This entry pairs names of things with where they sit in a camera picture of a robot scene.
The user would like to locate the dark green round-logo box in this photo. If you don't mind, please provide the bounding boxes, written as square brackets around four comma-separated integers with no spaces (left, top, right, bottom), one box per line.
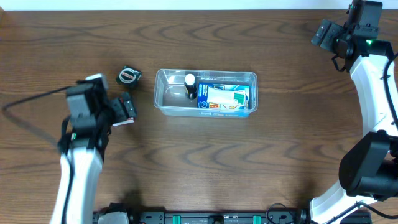
[116,65,142,88]

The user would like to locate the red orange medicine box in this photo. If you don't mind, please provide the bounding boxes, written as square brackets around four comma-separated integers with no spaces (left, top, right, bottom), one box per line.
[111,97,136,126]

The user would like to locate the dark syrup bottle white cap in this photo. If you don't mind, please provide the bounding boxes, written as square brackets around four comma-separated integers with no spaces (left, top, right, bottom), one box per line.
[184,73,197,100]

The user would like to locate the blue fever patch box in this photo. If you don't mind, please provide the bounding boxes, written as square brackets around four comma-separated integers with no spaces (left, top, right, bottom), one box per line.
[197,83,250,110]

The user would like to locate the white green medicine box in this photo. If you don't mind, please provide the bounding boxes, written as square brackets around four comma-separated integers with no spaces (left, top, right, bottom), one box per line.
[207,87,248,106]

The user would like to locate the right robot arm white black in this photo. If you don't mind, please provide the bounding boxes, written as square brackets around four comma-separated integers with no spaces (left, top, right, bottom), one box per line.
[301,19,397,223]

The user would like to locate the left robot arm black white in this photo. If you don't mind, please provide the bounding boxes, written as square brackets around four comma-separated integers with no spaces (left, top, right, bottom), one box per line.
[50,74,136,223]

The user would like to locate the clear plastic container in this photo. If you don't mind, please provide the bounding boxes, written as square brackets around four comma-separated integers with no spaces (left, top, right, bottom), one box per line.
[154,69,258,118]

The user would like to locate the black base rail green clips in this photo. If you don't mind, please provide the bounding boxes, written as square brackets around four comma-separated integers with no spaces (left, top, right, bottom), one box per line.
[92,203,312,224]

